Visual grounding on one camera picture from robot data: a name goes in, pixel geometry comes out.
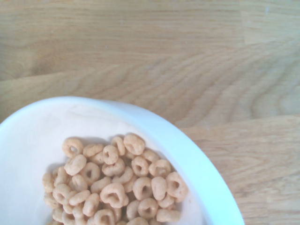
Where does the plain white bowl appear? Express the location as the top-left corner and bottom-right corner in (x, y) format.
(0, 96), (246, 225)

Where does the cereal rings heap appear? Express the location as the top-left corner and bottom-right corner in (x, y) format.
(42, 134), (189, 225)

